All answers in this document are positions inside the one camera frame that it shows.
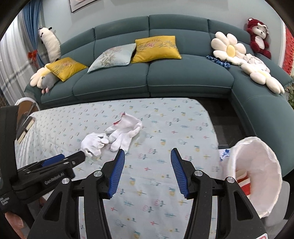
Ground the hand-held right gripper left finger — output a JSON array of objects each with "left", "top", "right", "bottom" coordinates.
[{"left": 28, "top": 149, "right": 126, "bottom": 239}]

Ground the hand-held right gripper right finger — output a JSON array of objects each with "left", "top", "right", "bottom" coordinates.
[{"left": 170, "top": 148, "right": 264, "bottom": 239}]

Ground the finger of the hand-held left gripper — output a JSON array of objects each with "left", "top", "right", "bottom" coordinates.
[
  {"left": 65, "top": 150, "right": 86, "bottom": 166},
  {"left": 41, "top": 154, "right": 65, "bottom": 168}
]

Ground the white glove with red trim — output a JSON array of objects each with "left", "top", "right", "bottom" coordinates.
[{"left": 104, "top": 113, "right": 143, "bottom": 152}]

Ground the white red paper bucket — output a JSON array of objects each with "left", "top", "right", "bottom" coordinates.
[{"left": 234, "top": 170, "right": 252, "bottom": 196}]

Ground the waste bin with white liner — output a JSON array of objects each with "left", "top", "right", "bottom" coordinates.
[{"left": 219, "top": 136, "right": 290, "bottom": 228}]

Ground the person's left hand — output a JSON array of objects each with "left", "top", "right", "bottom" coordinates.
[{"left": 5, "top": 211, "right": 31, "bottom": 235}]

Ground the black notebook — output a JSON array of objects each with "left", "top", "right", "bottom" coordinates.
[{"left": 16, "top": 116, "right": 35, "bottom": 143}]

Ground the white blue printed packet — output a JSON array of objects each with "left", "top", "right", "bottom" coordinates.
[{"left": 219, "top": 149, "right": 231, "bottom": 162}]

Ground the grey plush toy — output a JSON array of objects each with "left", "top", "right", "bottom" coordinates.
[{"left": 37, "top": 74, "right": 60, "bottom": 94}]

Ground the teal fabric sofa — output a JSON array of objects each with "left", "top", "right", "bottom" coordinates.
[{"left": 24, "top": 15, "right": 294, "bottom": 177}]

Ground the white daisy cushion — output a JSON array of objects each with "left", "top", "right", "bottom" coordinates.
[
  {"left": 211, "top": 31, "right": 247, "bottom": 66},
  {"left": 241, "top": 63, "right": 285, "bottom": 94},
  {"left": 30, "top": 67, "right": 52, "bottom": 87}
]

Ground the small yellow embroidered cushion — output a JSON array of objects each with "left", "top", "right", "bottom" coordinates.
[{"left": 46, "top": 57, "right": 88, "bottom": 82}]

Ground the red curtain tie bow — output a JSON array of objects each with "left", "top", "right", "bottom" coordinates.
[{"left": 28, "top": 51, "right": 39, "bottom": 67}]

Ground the light blue embroidered cushion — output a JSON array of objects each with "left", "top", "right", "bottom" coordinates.
[{"left": 87, "top": 43, "right": 137, "bottom": 73}]

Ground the white sheer curtain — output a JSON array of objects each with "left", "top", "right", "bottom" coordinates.
[{"left": 0, "top": 16, "right": 37, "bottom": 108}]

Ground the long white plush toy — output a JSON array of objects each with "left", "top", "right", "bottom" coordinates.
[{"left": 38, "top": 26, "right": 62, "bottom": 63}]

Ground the blue ruffled scrunchie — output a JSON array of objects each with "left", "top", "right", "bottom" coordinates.
[{"left": 205, "top": 55, "right": 231, "bottom": 69}]

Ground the large yellow embroidered cushion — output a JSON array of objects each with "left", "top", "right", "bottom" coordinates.
[{"left": 131, "top": 35, "right": 182, "bottom": 63}]

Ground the pale pink folded cloth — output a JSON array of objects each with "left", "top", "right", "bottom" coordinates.
[{"left": 243, "top": 53, "right": 264, "bottom": 67}]

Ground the blue curtain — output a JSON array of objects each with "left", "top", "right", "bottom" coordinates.
[{"left": 23, "top": 0, "right": 50, "bottom": 67}]

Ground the green plant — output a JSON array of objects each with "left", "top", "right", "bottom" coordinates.
[{"left": 285, "top": 77, "right": 294, "bottom": 104}]

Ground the red monkey plush toy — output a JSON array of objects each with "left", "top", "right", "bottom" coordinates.
[{"left": 247, "top": 18, "right": 272, "bottom": 59}]

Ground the red wall hanging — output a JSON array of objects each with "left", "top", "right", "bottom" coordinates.
[{"left": 281, "top": 24, "right": 294, "bottom": 75}]

